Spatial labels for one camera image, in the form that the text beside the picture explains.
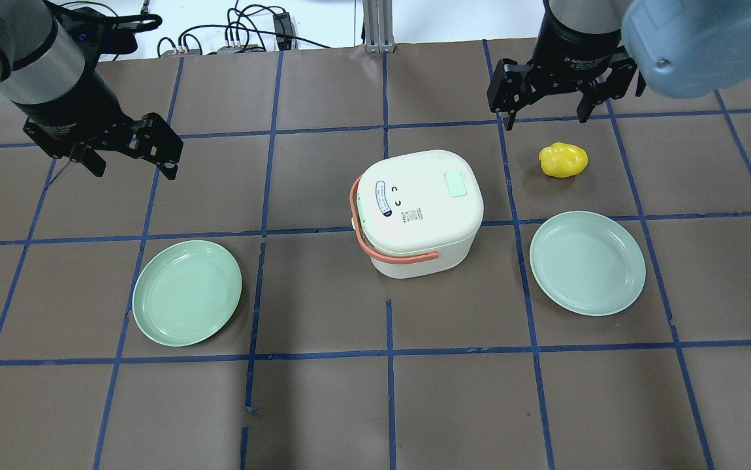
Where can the green plate far from toy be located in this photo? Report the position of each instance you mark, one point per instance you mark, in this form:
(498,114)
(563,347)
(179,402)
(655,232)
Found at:
(186,293)

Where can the robot arm near yellow toy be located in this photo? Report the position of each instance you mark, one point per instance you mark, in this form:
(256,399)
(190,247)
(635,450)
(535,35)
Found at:
(678,49)

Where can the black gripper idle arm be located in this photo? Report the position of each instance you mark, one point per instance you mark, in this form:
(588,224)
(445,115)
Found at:
(80,109)

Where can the aluminium frame post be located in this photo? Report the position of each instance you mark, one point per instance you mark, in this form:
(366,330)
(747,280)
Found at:
(378,27)

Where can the green plate near yellow toy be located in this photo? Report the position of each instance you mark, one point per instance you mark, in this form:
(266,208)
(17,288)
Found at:
(587,263)

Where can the white rice cooker orange handle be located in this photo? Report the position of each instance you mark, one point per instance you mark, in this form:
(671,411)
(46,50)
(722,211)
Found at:
(416,214)

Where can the black power adapter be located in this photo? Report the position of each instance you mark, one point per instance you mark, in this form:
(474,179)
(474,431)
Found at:
(284,31)

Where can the yellow toy pepper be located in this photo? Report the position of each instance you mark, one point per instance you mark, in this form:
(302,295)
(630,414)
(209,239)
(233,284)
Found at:
(561,160)

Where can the black gripper pressing arm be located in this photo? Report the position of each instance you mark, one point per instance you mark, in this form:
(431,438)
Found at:
(573,47)

